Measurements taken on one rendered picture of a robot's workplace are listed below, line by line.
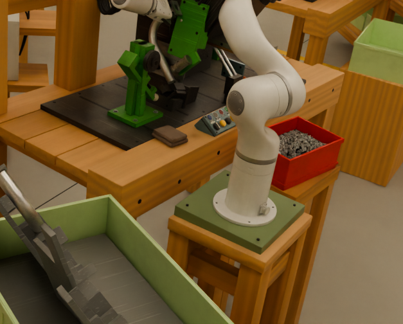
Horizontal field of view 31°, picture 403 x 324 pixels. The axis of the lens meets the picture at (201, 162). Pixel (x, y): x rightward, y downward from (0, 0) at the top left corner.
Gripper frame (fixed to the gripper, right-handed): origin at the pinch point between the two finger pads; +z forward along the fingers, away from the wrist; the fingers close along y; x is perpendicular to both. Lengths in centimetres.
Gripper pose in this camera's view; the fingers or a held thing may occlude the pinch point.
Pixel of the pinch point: (170, 10)
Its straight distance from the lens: 262.5
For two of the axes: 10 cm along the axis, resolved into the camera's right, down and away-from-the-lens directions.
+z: 4.7, -0.3, 8.8
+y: -3.4, -9.3, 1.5
